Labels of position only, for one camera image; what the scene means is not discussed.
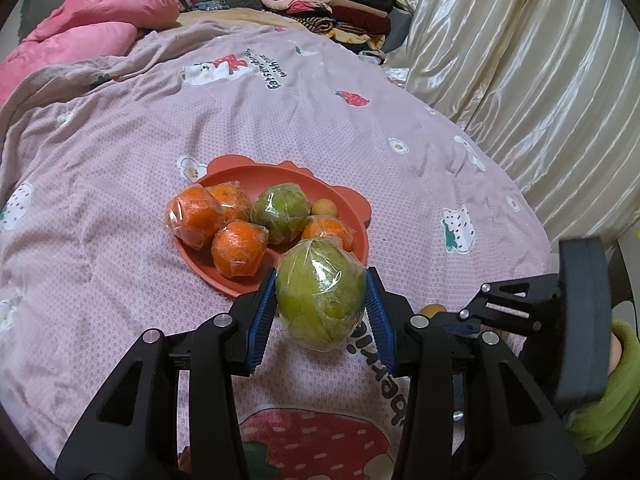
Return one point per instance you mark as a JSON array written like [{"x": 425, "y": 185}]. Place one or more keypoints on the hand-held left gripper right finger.
[{"x": 382, "y": 325}]

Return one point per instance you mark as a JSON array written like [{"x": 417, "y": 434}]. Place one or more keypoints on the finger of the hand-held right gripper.
[{"x": 475, "y": 310}]

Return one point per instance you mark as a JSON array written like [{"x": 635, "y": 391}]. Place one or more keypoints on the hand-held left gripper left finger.
[{"x": 262, "y": 325}]

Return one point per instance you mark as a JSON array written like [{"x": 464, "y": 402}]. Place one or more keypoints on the small brown longan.
[
  {"x": 324, "y": 208},
  {"x": 432, "y": 310}
]

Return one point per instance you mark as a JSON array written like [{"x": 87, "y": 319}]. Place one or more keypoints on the plastic-wrapped green citrus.
[
  {"x": 320, "y": 295},
  {"x": 280, "y": 212}
]

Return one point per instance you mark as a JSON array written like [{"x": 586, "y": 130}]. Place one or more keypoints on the plastic-wrapped orange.
[
  {"x": 195, "y": 215},
  {"x": 239, "y": 249},
  {"x": 325, "y": 227},
  {"x": 235, "y": 200}
]

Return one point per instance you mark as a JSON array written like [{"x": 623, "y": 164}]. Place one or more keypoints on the orange silicone plate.
[{"x": 227, "y": 180}]

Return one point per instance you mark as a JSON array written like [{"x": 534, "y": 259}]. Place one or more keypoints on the person's right forearm green sleeve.
[{"x": 615, "y": 405}]

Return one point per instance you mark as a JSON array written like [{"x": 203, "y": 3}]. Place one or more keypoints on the printed pink blanket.
[{"x": 350, "y": 135}]

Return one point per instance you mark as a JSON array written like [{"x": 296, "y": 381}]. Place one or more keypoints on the shiny cream curtain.
[{"x": 525, "y": 60}]

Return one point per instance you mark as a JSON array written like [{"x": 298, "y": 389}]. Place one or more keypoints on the beige bed sheet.
[{"x": 235, "y": 17}]

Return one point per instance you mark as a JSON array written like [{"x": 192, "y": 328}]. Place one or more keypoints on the pile of folded clothes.
[{"x": 350, "y": 15}]

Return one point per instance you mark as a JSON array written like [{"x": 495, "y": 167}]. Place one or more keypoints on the dark patterned cloth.
[{"x": 205, "y": 5}]

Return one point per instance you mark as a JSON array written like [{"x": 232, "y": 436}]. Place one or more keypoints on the pink fleece blanket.
[{"x": 75, "y": 35}]

